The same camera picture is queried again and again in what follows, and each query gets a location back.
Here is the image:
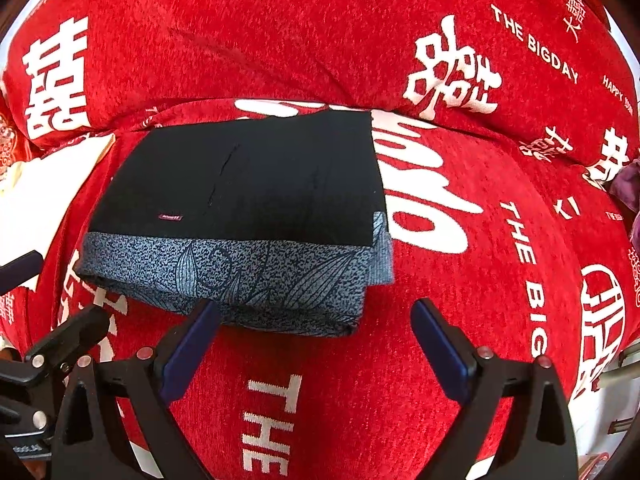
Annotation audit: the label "red embroidered cushion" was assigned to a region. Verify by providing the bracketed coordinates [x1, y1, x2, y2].
[0, 96, 38, 177]

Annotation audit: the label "white cloth sheet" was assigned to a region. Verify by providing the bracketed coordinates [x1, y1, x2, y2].
[0, 134, 115, 264]

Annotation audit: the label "purple crumpled cloth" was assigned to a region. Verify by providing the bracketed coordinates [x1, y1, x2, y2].
[608, 158, 640, 254]

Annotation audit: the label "red sofa cover with characters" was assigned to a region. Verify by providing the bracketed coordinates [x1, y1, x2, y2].
[1, 0, 639, 479]

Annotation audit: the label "black pants with grey waistband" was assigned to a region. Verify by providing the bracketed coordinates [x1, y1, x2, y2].
[76, 110, 394, 337]

